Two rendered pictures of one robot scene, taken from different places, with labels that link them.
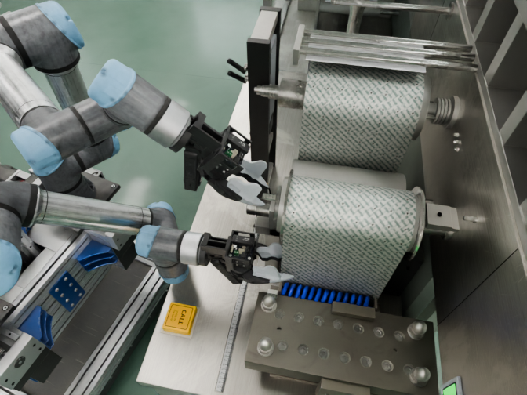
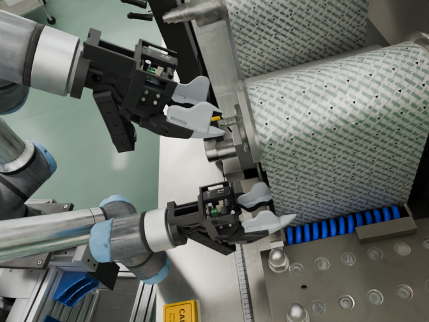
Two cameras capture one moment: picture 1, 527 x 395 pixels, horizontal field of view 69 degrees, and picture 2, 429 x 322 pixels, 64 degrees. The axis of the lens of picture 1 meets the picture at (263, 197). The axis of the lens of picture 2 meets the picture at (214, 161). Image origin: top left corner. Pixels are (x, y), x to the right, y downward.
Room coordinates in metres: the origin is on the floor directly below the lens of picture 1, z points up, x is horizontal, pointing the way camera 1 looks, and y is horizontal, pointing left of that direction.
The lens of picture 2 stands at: (0.09, 0.03, 1.63)
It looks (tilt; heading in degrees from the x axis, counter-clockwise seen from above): 48 degrees down; 0
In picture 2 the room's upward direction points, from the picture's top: 22 degrees counter-clockwise
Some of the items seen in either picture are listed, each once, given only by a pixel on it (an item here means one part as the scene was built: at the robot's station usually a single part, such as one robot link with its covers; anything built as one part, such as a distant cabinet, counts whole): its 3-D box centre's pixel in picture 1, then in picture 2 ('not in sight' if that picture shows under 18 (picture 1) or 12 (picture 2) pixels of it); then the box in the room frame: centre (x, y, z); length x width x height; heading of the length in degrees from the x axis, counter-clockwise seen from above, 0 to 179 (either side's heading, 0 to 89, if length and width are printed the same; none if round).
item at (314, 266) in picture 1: (333, 271); (342, 189); (0.39, -0.16, 1.11); 0.23 x 0.01 x 0.18; 79
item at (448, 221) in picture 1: (441, 217); not in sight; (0.41, -0.34, 1.28); 0.06 x 0.05 x 0.02; 79
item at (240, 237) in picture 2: (252, 272); (243, 229); (0.39, 0.03, 1.09); 0.09 x 0.05 x 0.02; 70
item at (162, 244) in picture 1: (163, 244); (124, 237); (0.46, 0.23, 1.11); 0.11 x 0.08 x 0.09; 79
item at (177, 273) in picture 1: (170, 258); (142, 253); (0.48, 0.24, 1.01); 0.11 x 0.08 x 0.11; 20
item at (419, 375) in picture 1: (422, 375); not in sight; (0.19, -0.32, 1.05); 0.04 x 0.04 x 0.04
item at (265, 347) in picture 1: (265, 344); (296, 314); (0.25, 0.00, 1.05); 0.04 x 0.04 x 0.04
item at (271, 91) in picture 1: (267, 91); (178, 14); (0.73, -0.01, 1.33); 0.06 x 0.03 x 0.03; 79
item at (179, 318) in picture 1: (179, 318); (180, 321); (0.35, 0.21, 0.91); 0.07 x 0.07 x 0.02; 79
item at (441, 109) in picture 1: (436, 110); not in sight; (0.66, -0.38, 1.33); 0.07 x 0.07 x 0.07; 79
